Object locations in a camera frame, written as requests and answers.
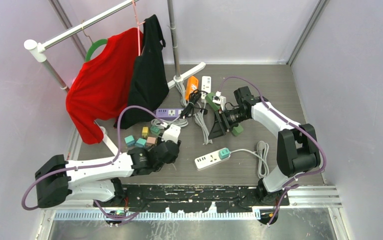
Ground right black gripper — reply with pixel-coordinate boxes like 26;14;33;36
208;107;249;140

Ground green power strip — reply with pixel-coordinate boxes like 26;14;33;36
205;92;244;136

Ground pink plug adapter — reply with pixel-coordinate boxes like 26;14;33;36
145;136;157;147

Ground green adapter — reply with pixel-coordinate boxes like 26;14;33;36
150;125;161;135

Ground teal adapters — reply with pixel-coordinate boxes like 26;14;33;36
218;147;231;160

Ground white power strip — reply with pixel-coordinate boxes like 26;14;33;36
194;148;231;171
200;76;212;102

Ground yellow plug adapter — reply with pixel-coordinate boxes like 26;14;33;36
141;126;150;139

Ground purple power strip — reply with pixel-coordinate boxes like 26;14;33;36
154;108;183;121

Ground orange power strip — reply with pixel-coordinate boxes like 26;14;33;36
184;75;199;101

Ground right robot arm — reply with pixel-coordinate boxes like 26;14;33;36
208;86;321;206

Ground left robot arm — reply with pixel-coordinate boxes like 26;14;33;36
34;140;181;209

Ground red t-shirt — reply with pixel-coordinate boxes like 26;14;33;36
65;28;143;145

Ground green clothes hanger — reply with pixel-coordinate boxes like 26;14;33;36
84;38;108;63

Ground pink clothes hanger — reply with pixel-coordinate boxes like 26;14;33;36
131;0;145;56

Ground metal clothes rack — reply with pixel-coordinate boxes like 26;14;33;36
23;0;207;157

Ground near strip grey cord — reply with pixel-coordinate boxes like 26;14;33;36
194;99;214;146

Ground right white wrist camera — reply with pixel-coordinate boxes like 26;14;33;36
212;91;227;111

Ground black power cord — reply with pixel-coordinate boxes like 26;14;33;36
179;89;209;119

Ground far strip grey cord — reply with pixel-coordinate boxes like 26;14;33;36
229;140;271;180

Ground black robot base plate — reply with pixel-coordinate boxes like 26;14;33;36
92;183;290;215

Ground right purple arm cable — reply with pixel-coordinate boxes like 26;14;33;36
217;76;328;226

